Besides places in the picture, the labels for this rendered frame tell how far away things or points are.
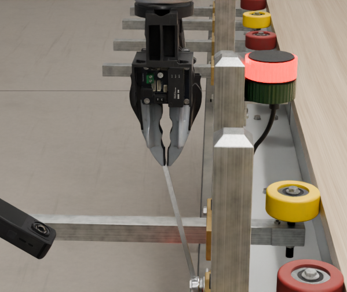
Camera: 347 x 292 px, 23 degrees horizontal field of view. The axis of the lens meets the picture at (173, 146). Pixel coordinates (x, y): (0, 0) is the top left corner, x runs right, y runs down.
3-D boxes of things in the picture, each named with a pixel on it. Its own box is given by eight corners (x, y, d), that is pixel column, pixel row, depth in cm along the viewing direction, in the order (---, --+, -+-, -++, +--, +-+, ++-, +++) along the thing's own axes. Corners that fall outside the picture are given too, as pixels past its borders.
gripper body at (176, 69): (130, 111, 100) (127, 10, 96) (137, 91, 108) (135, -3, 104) (194, 112, 100) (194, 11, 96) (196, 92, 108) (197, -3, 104)
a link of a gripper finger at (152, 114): (137, 178, 105) (137, 106, 102) (142, 161, 110) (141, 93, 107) (162, 178, 105) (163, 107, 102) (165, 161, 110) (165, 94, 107)
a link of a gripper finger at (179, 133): (164, 178, 105) (163, 107, 102) (167, 161, 110) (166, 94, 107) (189, 178, 105) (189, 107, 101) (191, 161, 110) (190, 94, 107)
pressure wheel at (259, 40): (259, 69, 228) (261, 27, 224) (281, 75, 222) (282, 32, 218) (237, 74, 223) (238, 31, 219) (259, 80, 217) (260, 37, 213)
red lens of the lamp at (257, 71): (245, 82, 95) (245, 63, 94) (243, 68, 101) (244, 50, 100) (298, 83, 95) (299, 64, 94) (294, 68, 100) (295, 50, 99)
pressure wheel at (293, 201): (294, 274, 124) (298, 203, 120) (252, 256, 129) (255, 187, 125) (326, 256, 129) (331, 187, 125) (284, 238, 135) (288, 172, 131)
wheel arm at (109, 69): (102, 79, 223) (102, 64, 222) (103, 76, 227) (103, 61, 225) (267, 82, 221) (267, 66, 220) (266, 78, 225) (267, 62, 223)
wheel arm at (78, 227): (18, 245, 129) (16, 219, 128) (22, 234, 132) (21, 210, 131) (304, 251, 127) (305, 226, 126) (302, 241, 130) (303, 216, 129)
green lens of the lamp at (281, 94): (244, 103, 96) (245, 84, 95) (243, 88, 101) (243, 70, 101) (297, 104, 96) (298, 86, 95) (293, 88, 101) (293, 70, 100)
